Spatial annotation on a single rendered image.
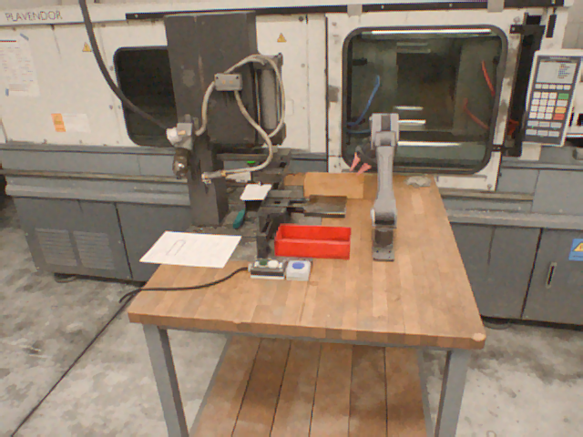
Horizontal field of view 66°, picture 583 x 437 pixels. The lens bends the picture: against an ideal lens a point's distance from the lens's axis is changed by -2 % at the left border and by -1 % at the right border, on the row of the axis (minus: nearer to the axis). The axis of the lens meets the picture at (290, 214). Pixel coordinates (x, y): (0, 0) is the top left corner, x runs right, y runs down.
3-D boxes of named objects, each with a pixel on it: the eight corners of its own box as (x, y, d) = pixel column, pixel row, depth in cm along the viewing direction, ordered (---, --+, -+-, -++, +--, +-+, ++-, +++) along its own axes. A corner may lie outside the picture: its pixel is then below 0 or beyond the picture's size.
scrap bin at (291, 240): (349, 259, 150) (350, 244, 147) (274, 256, 154) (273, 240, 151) (351, 241, 160) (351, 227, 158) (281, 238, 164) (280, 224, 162)
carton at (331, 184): (363, 200, 192) (363, 183, 189) (303, 198, 196) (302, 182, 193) (363, 188, 204) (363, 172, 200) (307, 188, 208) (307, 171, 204)
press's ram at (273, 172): (285, 189, 159) (281, 105, 146) (214, 188, 163) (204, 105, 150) (293, 171, 175) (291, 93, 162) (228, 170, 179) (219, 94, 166)
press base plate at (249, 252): (311, 272, 149) (311, 264, 148) (168, 264, 157) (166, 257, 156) (328, 192, 207) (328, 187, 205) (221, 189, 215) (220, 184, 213)
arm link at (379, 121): (370, 113, 185) (373, 114, 156) (392, 112, 184) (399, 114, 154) (369, 143, 188) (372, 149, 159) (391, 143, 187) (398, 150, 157)
